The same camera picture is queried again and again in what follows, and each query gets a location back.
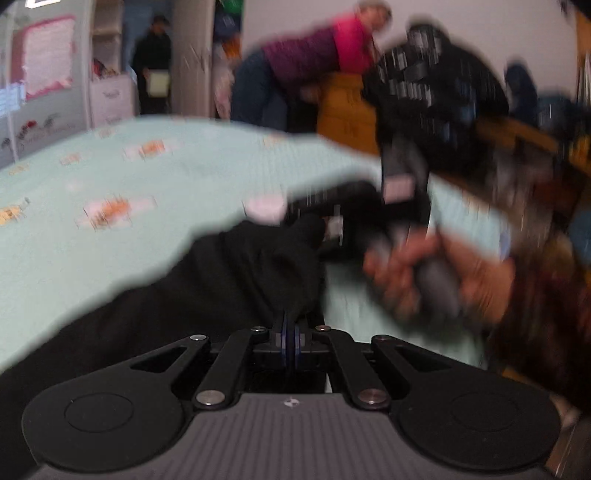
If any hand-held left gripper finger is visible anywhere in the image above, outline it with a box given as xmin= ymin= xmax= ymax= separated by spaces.
xmin=290 ymin=314 xmax=453 ymax=411
xmin=129 ymin=314 xmax=289 ymax=411

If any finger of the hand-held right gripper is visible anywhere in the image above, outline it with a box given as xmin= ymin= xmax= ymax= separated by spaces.
xmin=284 ymin=181 xmax=386 ymax=220
xmin=318 ymin=217 xmax=393 ymax=261

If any black long-sleeved shirt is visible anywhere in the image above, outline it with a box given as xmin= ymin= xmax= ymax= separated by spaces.
xmin=0 ymin=215 xmax=331 ymax=480

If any person's right hand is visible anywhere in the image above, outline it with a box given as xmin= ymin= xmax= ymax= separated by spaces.
xmin=364 ymin=228 xmax=515 ymax=324

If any wooden cabinet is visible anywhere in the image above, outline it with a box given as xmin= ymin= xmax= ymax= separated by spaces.
xmin=318 ymin=74 xmax=591 ymax=185

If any white shelf unit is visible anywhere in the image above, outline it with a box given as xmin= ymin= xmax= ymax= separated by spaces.
xmin=88 ymin=0 xmax=139 ymax=130

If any pink-framed poster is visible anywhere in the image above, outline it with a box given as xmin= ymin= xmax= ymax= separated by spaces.
xmin=10 ymin=15 xmax=77 ymax=101

